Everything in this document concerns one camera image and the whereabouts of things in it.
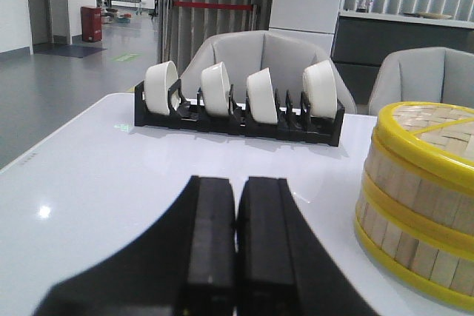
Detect dark grey counter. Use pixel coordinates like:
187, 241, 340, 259
331, 10, 473, 105

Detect bamboo steamer tray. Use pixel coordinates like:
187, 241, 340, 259
362, 134, 473, 255
355, 195, 473, 312

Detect red barrier belt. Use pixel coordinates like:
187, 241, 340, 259
169, 0, 255, 11

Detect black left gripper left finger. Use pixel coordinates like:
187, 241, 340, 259
35, 176, 236, 315

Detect red box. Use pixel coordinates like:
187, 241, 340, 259
81, 6, 102, 42

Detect right grey armchair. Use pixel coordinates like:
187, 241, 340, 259
368, 47, 473, 115

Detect white bowl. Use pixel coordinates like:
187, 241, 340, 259
302, 60, 337, 119
201, 61, 230, 117
247, 68, 278, 125
144, 61, 178, 115

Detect yellow plate on counter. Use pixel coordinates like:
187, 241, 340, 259
403, 12, 453, 20

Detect woven bamboo steamer lid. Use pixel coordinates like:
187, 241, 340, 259
373, 101, 473, 190

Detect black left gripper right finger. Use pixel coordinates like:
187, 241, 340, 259
236, 177, 376, 315

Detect black bowl rack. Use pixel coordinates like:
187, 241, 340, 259
134, 81, 345, 147

